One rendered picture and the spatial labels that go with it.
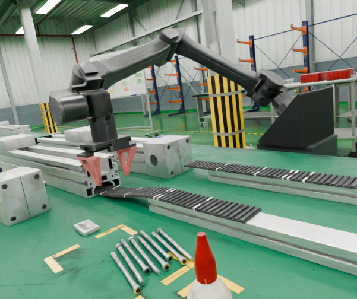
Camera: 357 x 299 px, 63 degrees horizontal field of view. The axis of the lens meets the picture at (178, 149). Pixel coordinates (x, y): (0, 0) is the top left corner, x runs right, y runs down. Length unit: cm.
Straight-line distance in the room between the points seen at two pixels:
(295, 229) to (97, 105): 45
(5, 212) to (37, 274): 24
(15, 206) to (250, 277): 50
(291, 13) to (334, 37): 137
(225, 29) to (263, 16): 553
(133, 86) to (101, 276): 619
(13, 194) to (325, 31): 839
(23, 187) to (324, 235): 57
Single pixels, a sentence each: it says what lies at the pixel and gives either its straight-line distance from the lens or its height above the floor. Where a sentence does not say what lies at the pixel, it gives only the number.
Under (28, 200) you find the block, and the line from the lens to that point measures 71.
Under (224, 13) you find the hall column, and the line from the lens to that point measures 416.
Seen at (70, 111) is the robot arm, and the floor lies 99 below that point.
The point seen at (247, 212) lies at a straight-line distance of 46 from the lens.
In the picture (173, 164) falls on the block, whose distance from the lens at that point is 78.
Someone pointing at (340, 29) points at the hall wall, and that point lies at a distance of 856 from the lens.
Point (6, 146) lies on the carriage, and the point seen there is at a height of 88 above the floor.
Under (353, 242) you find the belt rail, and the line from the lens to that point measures 41.
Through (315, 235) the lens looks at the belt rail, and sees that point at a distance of 41.
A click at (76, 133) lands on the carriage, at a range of 113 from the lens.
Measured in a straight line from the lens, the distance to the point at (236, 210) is 48.
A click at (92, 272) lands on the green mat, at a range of 45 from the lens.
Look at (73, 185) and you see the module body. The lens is 78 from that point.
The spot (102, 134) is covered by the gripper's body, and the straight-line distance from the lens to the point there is 66.
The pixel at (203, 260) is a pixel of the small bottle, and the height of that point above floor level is 88.
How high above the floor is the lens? 101
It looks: 12 degrees down
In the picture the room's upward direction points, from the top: 8 degrees counter-clockwise
